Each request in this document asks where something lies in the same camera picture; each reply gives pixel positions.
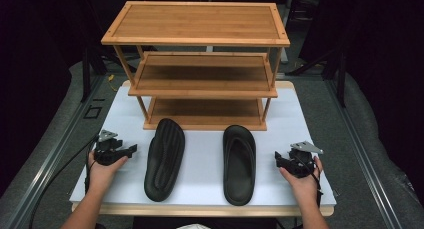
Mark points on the black metal stand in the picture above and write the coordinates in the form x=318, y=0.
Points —
x=87, y=72
x=340, y=75

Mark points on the person's right hand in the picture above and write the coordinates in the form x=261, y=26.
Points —
x=301, y=189

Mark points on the person's dark clothing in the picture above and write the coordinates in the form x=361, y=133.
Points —
x=160, y=223

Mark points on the wooden three-tier shoe rack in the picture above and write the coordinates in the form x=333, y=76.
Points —
x=200, y=22

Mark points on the white crumpled object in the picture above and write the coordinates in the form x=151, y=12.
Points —
x=193, y=226

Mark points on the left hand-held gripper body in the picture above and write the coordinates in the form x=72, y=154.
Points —
x=106, y=152

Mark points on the black rubber slipper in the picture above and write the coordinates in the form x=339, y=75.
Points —
x=165, y=162
x=239, y=175

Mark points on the person's left hand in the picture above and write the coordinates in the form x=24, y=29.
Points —
x=101, y=174

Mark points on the grey metal floor rail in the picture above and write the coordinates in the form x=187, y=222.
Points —
x=363, y=155
x=46, y=165

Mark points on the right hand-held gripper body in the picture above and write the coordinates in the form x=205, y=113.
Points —
x=300, y=162

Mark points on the small yellow object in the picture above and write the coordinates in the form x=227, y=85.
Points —
x=111, y=78

